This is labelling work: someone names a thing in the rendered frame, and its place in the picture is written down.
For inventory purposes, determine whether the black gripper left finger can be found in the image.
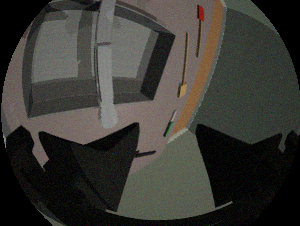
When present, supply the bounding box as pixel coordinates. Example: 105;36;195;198
38;122;139;213

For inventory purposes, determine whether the grey roasting tin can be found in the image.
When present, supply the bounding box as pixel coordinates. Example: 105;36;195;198
21;0;177;120

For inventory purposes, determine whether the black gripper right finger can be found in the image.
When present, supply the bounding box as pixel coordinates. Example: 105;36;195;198
195;124;283;207

